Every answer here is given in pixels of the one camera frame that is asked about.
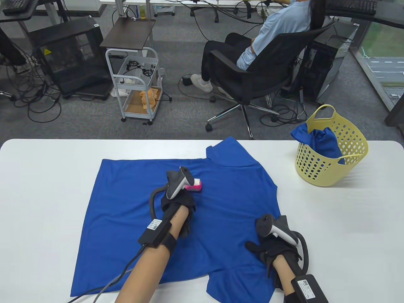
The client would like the person's right hand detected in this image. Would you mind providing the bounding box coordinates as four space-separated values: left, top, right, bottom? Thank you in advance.
245 235 302 278

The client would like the person's left hand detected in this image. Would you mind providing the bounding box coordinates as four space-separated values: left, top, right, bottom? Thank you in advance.
161 189 197 239

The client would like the pink lint roller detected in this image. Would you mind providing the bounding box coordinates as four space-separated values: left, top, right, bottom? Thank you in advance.
185 178 203 192

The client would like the blue t-shirt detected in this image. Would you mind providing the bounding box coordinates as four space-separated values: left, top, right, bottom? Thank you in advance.
290 122 346 165
70 136 282 303

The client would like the person's right forearm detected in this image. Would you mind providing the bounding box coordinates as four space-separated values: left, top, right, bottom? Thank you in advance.
272 256 296 295

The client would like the person's left forearm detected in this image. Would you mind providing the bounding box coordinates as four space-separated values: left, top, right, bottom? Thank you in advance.
114 205 190 303

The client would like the dark grey left hand controller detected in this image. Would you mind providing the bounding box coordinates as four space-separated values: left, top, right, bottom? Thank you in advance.
166 166 196 200

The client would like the dark grey hand controller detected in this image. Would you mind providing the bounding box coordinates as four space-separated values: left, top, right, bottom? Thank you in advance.
255 214 300 246
166 166 196 200

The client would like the dark grey right hand controller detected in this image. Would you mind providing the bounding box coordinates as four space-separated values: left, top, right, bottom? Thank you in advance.
255 214 300 246

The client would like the yellow perforated plastic basket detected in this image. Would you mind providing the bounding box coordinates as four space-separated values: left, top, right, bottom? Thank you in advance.
295 104 369 187

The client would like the orange cloth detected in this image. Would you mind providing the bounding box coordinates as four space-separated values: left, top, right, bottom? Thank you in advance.
140 88 160 110

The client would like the white rolling cart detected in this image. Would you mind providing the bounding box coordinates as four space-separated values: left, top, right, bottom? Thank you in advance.
105 47 164 125

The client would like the black mesh office chair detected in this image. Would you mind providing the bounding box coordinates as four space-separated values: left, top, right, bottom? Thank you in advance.
205 21 336 140

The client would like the brown side table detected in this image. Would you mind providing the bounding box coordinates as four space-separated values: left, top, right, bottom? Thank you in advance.
100 18 156 52

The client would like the small white storage cart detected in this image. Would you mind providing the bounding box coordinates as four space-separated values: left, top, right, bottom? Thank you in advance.
154 4 175 17

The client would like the black computer tower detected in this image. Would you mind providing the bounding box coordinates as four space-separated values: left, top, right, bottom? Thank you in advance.
300 19 359 103

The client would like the white desk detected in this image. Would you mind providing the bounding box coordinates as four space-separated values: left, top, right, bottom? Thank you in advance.
100 0 291 18

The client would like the black open computer case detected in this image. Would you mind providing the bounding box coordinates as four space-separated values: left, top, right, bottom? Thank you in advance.
28 16 114 100

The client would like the black desk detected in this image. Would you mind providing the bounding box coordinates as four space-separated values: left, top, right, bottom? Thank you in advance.
0 0 106 24
327 0 404 30

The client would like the black keyboard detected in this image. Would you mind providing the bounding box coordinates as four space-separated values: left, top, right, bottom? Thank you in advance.
328 0 377 15
3 0 38 15

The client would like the black right glove cable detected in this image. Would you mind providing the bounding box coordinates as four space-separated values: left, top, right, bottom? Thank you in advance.
294 232 310 276

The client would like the black glove cable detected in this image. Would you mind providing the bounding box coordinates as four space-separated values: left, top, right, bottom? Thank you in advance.
66 186 168 303
294 232 310 276

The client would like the black left glove cable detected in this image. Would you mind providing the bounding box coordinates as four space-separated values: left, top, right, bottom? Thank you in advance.
66 186 168 303

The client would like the black left wrist camera strap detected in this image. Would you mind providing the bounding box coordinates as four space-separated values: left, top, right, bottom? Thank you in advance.
138 218 178 253

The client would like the black wrist camera strap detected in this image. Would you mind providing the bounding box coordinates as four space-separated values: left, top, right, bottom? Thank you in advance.
284 274 329 303
138 218 178 253

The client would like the black right wrist camera strap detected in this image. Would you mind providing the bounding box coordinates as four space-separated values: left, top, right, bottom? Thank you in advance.
284 274 329 303

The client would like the tangle of black cables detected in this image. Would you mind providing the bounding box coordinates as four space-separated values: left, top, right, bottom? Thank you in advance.
0 50 62 123
260 93 308 124

